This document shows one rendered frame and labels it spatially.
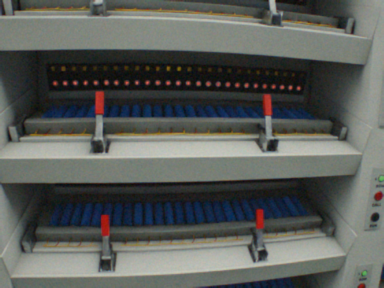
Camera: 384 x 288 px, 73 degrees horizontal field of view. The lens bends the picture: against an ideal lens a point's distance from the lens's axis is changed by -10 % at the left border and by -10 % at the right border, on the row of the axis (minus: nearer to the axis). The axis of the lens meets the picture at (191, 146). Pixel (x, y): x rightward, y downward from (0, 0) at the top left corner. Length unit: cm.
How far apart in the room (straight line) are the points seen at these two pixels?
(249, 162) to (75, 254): 34
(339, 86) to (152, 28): 38
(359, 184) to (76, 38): 53
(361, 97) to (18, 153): 58
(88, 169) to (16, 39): 22
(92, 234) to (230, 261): 25
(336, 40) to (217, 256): 42
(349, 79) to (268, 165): 24
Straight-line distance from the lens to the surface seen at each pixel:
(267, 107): 48
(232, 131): 50
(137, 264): 51
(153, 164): 42
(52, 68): 60
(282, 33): 47
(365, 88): 56
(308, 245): 60
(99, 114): 44
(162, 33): 43
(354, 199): 58
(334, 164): 53
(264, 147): 46
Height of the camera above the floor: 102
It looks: 10 degrees down
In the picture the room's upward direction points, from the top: 1 degrees clockwise
